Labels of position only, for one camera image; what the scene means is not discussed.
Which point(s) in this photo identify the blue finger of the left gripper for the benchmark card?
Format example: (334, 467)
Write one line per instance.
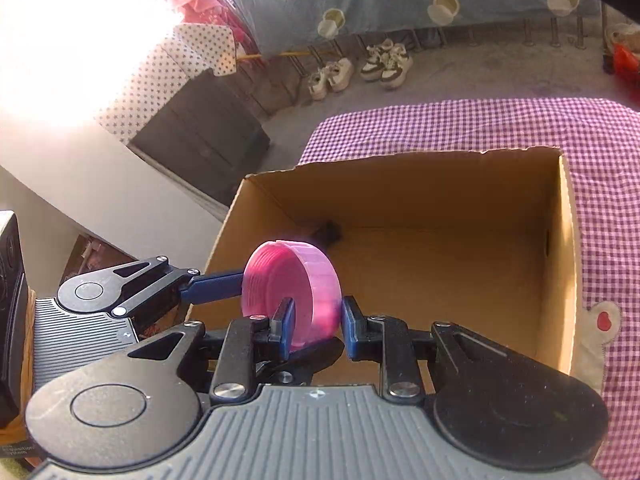
(203, 289)

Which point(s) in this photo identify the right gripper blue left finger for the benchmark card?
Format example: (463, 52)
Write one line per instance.
(282, 328)

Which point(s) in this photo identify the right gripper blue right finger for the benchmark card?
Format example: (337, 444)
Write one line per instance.
(357, 337)

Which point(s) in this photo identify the pink plastic lid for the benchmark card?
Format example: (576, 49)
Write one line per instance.
(302, 272)

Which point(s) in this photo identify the black cylindrical tube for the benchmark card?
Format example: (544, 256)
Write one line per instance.
(326, 235)

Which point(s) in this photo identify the dark storage crate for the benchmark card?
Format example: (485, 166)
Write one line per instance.
(207, 136)

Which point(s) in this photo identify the brown cardboard box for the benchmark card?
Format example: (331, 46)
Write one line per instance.
(483, 240)

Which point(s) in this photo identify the polka dot cloth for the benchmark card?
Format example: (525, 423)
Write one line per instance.
(187, 52)

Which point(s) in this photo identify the white sneakers pair left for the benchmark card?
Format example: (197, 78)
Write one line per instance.
(335, 77)

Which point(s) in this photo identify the white sneakers pair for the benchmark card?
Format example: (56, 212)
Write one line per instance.
(388, 63)
(335, 77)

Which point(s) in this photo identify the white sneakers pair right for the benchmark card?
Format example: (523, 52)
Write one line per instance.
(388, 63)

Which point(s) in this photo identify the pink checkered tablecloth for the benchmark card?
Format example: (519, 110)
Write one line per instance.
(600, 141)

